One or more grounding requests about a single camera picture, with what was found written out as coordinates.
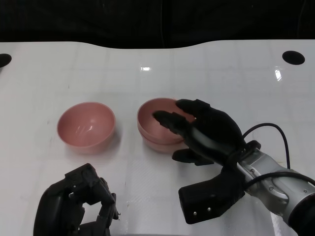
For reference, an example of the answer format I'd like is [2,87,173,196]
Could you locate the pink bowl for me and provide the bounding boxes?
[136,97,197,146]
[57,101,116,155]
[137,127,190,155]

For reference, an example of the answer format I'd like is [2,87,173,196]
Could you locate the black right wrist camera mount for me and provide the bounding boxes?
[178,167,247,225]

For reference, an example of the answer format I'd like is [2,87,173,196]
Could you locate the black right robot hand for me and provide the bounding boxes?
[152,98,247,168]

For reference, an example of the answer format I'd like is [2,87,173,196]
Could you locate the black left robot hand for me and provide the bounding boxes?
[33,163,121,236]

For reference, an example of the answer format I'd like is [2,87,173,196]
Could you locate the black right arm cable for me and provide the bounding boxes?
[242,122,315,192]

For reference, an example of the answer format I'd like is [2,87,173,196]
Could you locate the black backdrop cloth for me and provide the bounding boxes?
[0,0,315,50]

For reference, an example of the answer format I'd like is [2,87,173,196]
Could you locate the thin pale hanging cord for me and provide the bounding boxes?
[159,0,165,49]

